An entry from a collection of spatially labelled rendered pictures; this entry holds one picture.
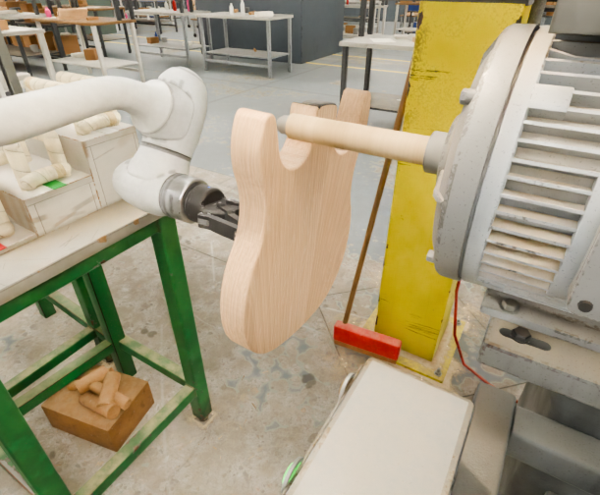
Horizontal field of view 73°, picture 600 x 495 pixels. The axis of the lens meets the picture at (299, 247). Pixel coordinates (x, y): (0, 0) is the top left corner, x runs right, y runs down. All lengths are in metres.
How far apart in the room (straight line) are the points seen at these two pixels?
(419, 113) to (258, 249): 0.97
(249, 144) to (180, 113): 0.36
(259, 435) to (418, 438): 1.34
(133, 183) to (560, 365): 0.74
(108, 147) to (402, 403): 0.92
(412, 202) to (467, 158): 1.17
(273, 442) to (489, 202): 1.40
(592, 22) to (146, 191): 0.70
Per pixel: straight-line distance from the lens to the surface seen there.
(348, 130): 0.50
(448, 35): 1.36
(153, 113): 0.82
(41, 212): 1.06
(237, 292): 0.56
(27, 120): 0.70
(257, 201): 0.53
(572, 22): 0.37
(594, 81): 0.38
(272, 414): 1.71
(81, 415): 1.72
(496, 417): 0.49
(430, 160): 0.46
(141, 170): 0.85
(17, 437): 1.14
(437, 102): 1.39
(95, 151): 1.09
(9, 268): 0.99
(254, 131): 0.49
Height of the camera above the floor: 1.41
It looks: 33 degrees down
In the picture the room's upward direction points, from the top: straight up
